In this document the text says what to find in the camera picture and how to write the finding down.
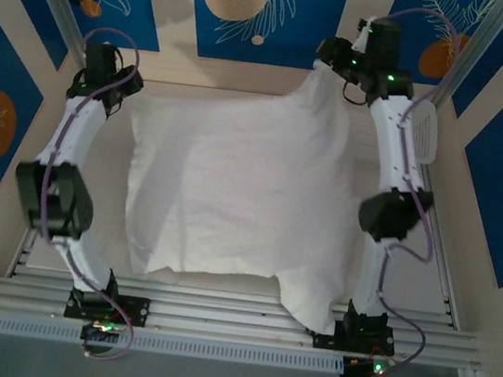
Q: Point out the white t-shirt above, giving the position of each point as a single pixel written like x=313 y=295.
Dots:
x=242 y=187

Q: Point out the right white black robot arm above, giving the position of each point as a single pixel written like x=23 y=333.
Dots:
x=393 y=147

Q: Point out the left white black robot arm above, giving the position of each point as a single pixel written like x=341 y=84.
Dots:
x=76 y=136

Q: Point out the white plastic mesh basket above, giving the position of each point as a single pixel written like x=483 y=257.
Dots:
x=428 y=133

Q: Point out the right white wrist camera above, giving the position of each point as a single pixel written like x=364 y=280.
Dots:
x=361 y=40

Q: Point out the aluminium frame post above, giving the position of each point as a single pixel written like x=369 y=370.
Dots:
x=481 y=33
x=61 y=7

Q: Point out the aluminium table side rail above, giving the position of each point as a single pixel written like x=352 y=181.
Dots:
x=443 y=276
x=25 y=250

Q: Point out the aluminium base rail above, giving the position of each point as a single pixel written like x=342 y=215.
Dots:
x=225 y=311

